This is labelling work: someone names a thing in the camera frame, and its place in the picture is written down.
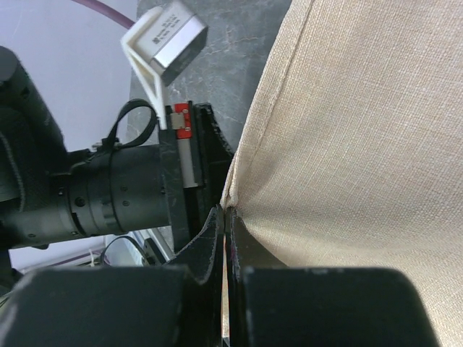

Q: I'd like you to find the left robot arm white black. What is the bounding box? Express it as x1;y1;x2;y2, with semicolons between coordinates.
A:
1;48;233;249

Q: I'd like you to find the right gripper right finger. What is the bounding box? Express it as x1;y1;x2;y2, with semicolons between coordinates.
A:
226;207;287;346

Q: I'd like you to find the beige cloth napkin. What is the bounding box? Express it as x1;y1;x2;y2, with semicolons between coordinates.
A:
221;1;462;346

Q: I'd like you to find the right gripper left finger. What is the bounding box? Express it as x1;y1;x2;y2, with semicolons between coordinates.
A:
166;206;224;346

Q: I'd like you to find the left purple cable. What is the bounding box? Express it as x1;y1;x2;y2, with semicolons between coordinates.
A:
72;0;137;28

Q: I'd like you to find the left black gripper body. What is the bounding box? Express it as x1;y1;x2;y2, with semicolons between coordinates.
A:
46;103;233;249

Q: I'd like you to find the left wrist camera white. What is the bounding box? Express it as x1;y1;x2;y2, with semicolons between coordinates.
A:
121;1;208;130

